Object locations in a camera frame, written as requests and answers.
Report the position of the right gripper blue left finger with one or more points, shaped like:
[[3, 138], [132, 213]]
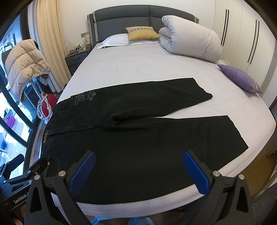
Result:
[[69, 183]]

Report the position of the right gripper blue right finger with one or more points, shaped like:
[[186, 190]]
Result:
[[208, 186]]

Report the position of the black denim pants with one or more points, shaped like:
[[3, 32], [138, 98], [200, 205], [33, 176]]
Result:
[[138, 148]]

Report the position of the bed with white sheet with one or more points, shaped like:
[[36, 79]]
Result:
[[141, 63]]

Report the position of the perforated grey chair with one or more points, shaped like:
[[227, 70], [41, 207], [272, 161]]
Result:
[[32, 94]]

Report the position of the purple cushion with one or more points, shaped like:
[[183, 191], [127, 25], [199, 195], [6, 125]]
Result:
[[241, 78]]

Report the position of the dark grey nightstand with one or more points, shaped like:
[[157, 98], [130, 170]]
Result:
[[74, 60]]

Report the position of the beige puffer jacket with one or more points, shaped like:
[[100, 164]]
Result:
[[24, 63]]

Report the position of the items on nightstand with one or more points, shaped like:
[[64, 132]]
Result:
[[70, 48]]

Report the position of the folded white duvet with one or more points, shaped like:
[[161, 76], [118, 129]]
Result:
[[184, 37]]

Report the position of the white bed pillow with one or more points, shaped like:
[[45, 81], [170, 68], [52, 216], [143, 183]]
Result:
[[115, 40]]

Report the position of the cream curtain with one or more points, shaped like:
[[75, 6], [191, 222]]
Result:
[[51, 40]]

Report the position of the dark grey padded headboard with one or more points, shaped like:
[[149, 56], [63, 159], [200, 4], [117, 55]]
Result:
[[109, 21]]

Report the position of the yellow decorative pillow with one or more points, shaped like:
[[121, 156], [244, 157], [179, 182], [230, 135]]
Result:
[[141, 32]]

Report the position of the red bag with rope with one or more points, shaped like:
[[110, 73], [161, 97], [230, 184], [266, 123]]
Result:
[[46, 105]]

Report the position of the white wardrobe with black handles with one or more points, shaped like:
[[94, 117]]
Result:
[[246, 40]]

